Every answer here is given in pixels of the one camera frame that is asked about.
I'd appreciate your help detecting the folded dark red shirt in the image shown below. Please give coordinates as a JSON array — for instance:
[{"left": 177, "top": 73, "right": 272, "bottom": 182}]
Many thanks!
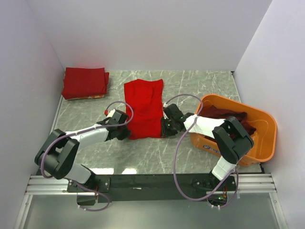
[{"left": 61, "top": 67, "right": 110, "bottom": 100}]

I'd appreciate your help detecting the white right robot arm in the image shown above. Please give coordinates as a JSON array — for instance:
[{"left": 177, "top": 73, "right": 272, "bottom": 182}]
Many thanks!
[{"left": 161, "top": 104, "right": 254, "bottom": 190}]

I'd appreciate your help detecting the folded patterned orange shirt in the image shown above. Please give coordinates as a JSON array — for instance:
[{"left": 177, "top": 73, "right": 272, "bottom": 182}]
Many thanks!
[{"left": 68, "top": 94, "right": 104, "bottom": 101}]

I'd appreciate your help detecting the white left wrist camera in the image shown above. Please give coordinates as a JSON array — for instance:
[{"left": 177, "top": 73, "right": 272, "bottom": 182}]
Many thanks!
[{"left": 104, "top": 109, "right": 116, "bottom": 118}]

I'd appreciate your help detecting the bright red t-shirt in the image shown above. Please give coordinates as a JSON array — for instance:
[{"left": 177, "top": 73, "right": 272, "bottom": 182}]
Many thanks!
[{"left": 124, "top": 79, "right": 164, "bottom": 140}]

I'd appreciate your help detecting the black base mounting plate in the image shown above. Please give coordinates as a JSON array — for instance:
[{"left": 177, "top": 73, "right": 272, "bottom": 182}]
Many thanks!
[{"left": 66, "top": 173, "right": 236, "bottom": 208}]

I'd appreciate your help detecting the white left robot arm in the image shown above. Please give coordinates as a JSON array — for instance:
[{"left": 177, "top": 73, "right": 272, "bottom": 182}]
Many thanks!
[{"left": 34, "top": 109, "right": 131, "bottom": 192}]

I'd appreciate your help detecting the aluminium frame rail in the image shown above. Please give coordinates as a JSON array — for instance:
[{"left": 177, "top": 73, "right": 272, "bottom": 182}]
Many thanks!
[{"left": 25, "top": 176, "right": 68, "bottom": 195}]

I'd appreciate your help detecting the maroon crumpled shirt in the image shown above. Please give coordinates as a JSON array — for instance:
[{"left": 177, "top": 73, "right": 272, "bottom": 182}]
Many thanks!
[{"left": 200, "top": 105, "right": 256, "bottom": 135}]

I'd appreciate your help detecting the orange plastic basket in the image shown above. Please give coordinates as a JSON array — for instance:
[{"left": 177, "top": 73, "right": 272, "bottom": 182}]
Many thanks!
[{"left": 201, "top": 94, "right": 277, "bottom": 167}]

